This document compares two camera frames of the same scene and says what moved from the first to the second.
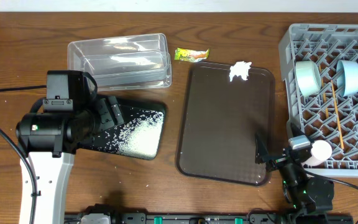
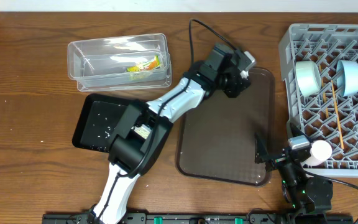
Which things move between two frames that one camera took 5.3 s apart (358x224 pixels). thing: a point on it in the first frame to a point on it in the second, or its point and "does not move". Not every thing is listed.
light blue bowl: [348, 77] does not move
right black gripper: [262, 150] does not move
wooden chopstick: [337, 116] does not move
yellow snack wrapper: [191, 55] to [151, 64]
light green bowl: [308, 77] does not move
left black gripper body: [105, 121] to [232, 88]
